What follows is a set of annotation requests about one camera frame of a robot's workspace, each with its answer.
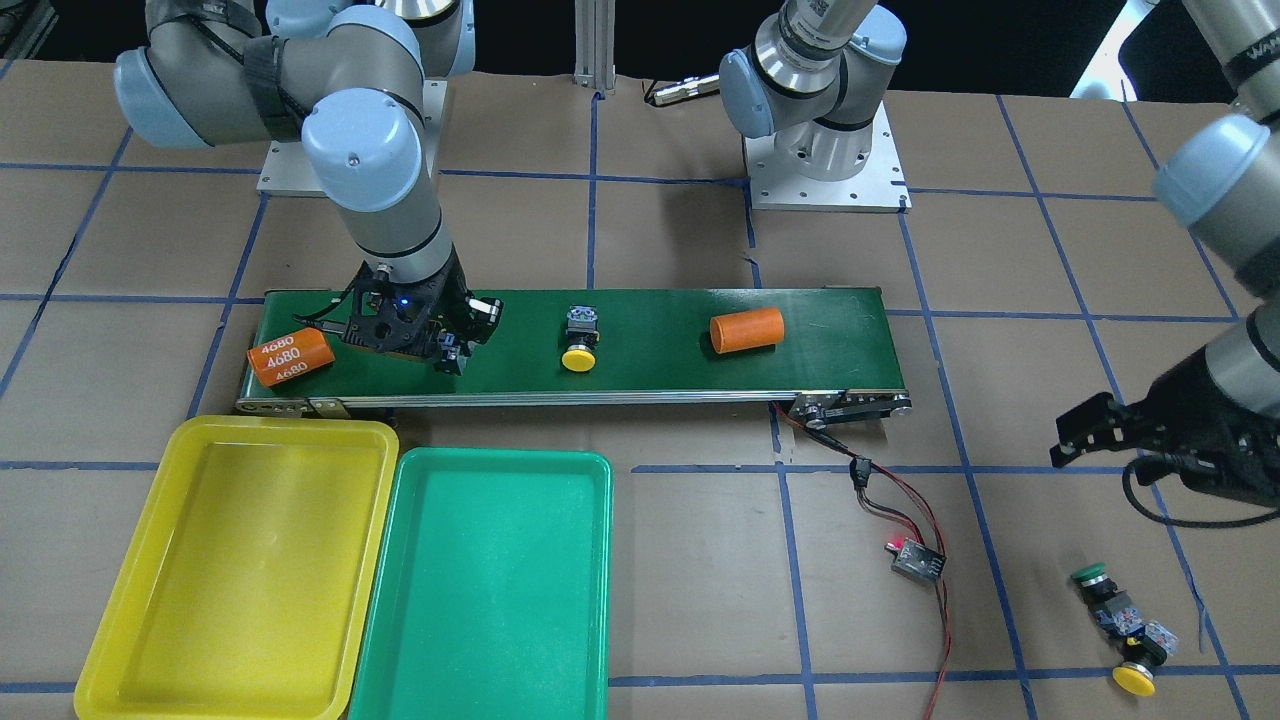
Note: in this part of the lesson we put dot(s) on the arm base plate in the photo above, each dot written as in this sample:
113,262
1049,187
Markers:
364,147
815,168

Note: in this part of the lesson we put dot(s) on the plain orange cylinder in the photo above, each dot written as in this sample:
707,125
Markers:
754,328

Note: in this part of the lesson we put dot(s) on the green conveyor belt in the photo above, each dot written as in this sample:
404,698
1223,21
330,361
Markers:
827,356

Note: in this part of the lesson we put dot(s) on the yellow mushroom push button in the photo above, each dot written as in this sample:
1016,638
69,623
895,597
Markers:
582,336

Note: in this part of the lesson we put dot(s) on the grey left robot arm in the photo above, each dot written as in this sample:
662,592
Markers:
1034,269

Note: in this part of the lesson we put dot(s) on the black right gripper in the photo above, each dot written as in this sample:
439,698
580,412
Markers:
447,303

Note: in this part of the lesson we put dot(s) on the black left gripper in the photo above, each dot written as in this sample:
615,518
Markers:
1192,437

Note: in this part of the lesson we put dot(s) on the black sensor circuit board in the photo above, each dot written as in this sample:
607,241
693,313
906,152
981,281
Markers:
915,561

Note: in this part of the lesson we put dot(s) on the yellow plastic tray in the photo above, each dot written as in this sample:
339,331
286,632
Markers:
245,590

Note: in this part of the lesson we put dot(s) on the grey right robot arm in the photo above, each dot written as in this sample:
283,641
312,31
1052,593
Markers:
346,80

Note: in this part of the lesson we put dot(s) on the orange cylinder marked 4680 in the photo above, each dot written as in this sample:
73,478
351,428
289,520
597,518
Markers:
290,356

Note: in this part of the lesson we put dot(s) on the front aluminium frame post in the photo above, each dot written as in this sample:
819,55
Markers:
593,33

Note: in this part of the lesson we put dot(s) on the green plastic tray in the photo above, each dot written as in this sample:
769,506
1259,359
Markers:
492,596

